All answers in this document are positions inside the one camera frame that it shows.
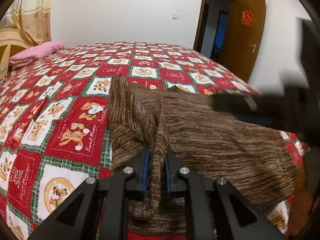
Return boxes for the brown knitted sweater sun motifs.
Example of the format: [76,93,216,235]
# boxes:
[107,76,303,235]

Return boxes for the brown wooden door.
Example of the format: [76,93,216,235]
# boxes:
[221,0,266,83]

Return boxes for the red checkered bear print bedspread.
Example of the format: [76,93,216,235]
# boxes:
[0,41,310,240]

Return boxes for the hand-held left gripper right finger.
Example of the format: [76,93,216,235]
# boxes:
[164,145,288,240]

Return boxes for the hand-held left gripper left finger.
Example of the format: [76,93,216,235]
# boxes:
[27,144,152,240]

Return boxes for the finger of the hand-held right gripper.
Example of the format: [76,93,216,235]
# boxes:
[211,94,258,115]

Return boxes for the cream and brown headboard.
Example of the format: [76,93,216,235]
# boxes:
[0,27,28,79]

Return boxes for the pink folded blanket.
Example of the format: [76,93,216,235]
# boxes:
[9,41,65,68]

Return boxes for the red paper door decoration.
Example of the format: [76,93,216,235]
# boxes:
[240,10,252,25]

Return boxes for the brown door frame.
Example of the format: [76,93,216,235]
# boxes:
[193,0,238,63]

